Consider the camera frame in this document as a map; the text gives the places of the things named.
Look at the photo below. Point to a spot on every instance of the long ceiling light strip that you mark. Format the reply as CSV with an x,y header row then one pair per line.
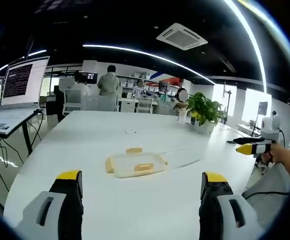
x,y
147,53

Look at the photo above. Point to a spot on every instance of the clear box with plastic buckles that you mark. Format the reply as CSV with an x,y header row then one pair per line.
x,y
137,163

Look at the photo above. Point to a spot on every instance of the green potted plant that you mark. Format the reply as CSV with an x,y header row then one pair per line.
x,y
205,110

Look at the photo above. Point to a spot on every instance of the small white sign card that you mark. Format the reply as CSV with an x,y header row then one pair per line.
x,y
182,116

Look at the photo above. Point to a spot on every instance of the white mesh office chair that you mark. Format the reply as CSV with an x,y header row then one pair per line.
x,y
72,101

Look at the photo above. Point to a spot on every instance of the black tripod stand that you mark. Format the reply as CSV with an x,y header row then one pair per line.
x,y
228,105

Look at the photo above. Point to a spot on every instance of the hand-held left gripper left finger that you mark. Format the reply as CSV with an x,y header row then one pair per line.
x,y
47,215

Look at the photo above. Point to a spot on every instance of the curved ceiling light strip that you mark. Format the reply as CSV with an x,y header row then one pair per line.
x,y
255,42

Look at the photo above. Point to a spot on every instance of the dark computer monitor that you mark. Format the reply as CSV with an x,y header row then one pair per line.
x,y
92,78

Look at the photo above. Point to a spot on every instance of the person's right hand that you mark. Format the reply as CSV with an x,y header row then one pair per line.
x,y
267,157

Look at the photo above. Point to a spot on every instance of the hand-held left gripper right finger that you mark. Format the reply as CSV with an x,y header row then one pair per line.
x,y
225,215

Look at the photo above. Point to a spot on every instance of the storage shelf with boxes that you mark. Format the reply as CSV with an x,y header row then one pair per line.
x,y
144,86

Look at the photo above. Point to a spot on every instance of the translucent chair back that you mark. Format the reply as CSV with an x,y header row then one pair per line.
x,y
99,103

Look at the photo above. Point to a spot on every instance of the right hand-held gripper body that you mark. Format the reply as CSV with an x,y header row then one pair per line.
x,y
270,126

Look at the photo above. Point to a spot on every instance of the short ceiling light strip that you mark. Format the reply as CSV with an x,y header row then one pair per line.
x,y
19,60

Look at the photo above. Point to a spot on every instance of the black laptop stand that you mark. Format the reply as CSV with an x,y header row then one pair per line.
x,y
27,135

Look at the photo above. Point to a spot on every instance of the white ceiling air conditioner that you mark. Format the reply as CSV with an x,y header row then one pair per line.
x,y
181,36

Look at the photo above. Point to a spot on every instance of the open white laptop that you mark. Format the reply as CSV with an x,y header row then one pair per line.
x,y
17,100

